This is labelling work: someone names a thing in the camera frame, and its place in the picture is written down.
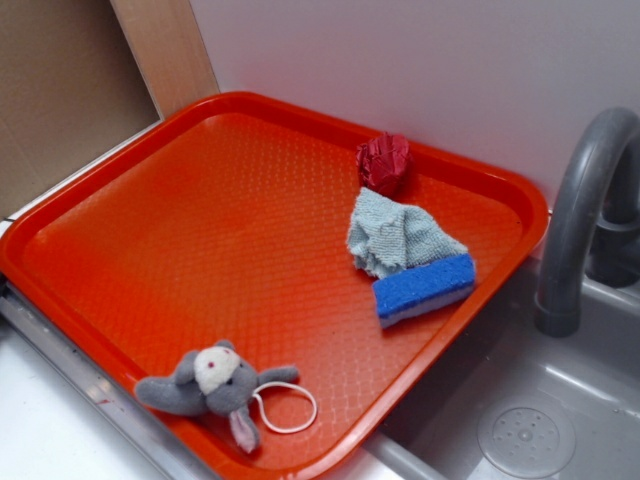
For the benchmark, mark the grey plush toy animal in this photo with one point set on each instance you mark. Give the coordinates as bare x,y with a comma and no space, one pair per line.
218,380

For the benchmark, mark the blue sponge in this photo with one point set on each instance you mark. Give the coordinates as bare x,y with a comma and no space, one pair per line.
423,289

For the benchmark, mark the orange plastic tray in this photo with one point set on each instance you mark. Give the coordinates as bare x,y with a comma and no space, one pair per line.
229,221

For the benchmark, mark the grey plastic faucet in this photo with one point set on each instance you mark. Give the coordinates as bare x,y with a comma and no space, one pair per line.
594,227

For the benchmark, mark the brown cardboard panel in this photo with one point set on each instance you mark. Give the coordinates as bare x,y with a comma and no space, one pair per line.
70,91

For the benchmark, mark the grey toy sink basin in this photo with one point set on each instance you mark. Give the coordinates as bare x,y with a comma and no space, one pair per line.
507,402

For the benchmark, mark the light blue cloth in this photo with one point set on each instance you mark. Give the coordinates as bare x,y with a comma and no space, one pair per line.
386,237

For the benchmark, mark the red crumpled paper ball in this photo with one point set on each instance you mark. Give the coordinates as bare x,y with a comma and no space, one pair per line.
383,163

